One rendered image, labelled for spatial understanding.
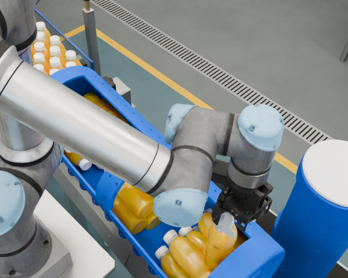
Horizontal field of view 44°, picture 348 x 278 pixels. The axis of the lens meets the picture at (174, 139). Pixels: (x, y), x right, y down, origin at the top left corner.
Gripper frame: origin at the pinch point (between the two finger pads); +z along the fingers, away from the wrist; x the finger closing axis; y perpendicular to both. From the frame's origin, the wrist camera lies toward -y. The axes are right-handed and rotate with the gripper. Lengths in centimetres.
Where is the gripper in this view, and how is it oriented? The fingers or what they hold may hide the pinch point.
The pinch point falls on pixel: (225, 220)
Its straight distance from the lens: 99.6
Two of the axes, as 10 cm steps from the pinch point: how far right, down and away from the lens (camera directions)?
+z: -0.4, 6.6, 7.5
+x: 7.7, -4.6, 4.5
